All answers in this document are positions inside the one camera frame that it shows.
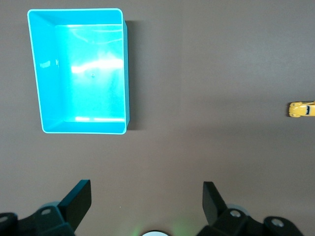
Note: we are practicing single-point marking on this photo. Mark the teal plastic bin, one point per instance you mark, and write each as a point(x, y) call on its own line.
point(81, 73)

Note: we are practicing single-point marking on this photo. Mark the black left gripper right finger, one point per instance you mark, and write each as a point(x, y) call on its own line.
point(214, 209)

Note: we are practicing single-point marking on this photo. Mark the brown table cover mat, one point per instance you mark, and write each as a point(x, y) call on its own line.
point(197, 73)

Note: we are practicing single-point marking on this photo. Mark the yellow beetle toy car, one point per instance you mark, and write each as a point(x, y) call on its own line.
point(301, 109)

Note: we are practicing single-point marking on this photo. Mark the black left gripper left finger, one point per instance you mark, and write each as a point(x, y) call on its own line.
point(73, 206)

